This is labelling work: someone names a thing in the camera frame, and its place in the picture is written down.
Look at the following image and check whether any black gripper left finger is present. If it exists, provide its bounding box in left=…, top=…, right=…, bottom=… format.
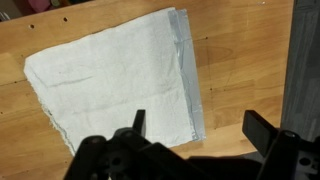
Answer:
left=64, top=110, right=173, bottom=180

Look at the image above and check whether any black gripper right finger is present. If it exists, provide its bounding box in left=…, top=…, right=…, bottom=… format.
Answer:
left=242, top=110, right=320, bottom=180

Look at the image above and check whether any white towel with grey tape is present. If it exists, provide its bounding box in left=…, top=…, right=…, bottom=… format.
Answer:
left=24, top=7, right=206, bottom=151

